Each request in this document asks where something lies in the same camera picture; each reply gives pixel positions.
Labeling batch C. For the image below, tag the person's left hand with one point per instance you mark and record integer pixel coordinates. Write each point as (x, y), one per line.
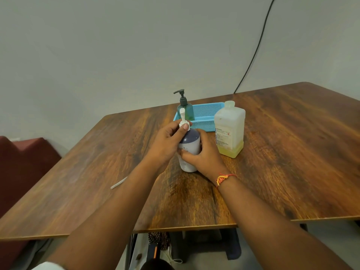
(163, 144)

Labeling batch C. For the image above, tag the person's right hand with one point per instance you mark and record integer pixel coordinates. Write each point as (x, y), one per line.
(208, 161)

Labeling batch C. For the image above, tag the person's left thumb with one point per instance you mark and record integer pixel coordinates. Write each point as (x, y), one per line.
(181, 130)

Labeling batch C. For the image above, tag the person's right thumb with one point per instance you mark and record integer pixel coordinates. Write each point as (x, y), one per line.
(188, 156)

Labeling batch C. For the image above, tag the white and purple pump bottle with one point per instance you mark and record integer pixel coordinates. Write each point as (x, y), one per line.
(191, 141)

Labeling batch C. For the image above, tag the person's right forearm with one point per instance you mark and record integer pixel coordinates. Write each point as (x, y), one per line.
(267, 230)

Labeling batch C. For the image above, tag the person's left forearm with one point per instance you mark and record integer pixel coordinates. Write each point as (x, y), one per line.
(112, 216)

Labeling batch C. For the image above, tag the teal pump soap bottle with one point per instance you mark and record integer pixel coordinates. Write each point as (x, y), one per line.
(188, 111)

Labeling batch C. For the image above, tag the blue plastic basket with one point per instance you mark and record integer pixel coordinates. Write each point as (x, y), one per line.
(207, 112)

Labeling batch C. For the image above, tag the translucent bottle with yellow liquid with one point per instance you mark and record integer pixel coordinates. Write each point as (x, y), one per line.
(229, 123)

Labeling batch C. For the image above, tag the small white stick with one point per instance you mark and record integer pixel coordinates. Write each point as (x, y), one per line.
(119, 183)

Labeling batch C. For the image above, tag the striped woven cloth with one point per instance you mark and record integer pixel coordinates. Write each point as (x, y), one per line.
(159, 238)

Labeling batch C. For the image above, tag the black and orange device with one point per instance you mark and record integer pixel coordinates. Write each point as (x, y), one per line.
(154, 251)

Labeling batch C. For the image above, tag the maroon sofa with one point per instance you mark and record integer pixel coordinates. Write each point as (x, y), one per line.
(22, 165)

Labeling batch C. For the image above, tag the white sleeve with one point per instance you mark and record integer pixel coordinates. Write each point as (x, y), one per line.
(47, 266)

